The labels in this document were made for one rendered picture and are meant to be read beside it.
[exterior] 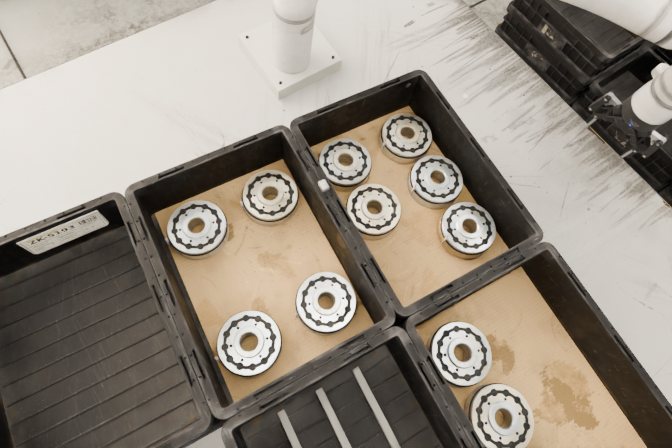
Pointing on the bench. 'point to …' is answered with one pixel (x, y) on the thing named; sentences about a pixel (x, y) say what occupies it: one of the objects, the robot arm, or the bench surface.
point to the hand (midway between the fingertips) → (607, 137)
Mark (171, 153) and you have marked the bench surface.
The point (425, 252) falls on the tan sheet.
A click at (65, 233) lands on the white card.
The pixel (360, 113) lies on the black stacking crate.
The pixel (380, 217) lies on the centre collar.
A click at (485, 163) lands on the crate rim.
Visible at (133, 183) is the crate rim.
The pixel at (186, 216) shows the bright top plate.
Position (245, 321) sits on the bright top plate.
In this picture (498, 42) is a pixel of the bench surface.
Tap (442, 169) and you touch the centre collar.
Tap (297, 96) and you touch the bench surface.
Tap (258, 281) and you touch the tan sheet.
